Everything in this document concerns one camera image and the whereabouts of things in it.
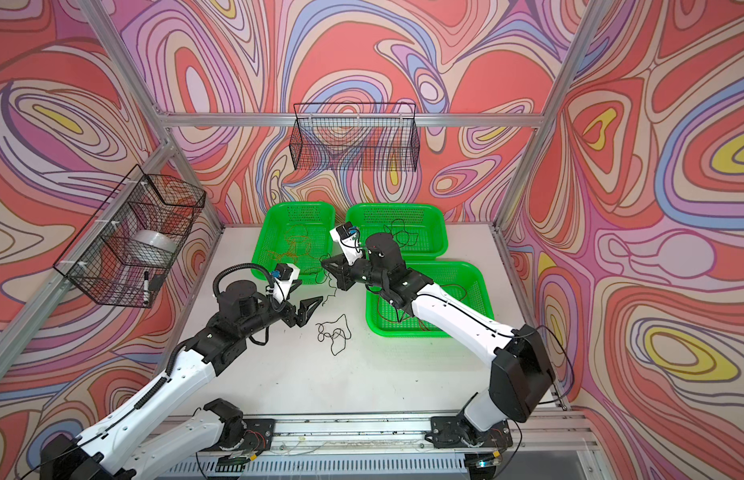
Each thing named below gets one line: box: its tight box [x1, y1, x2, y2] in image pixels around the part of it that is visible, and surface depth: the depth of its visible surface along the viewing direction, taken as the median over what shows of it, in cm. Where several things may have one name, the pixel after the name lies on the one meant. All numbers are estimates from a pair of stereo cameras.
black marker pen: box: [143, 271, 150, 304], surface depth 73 cm
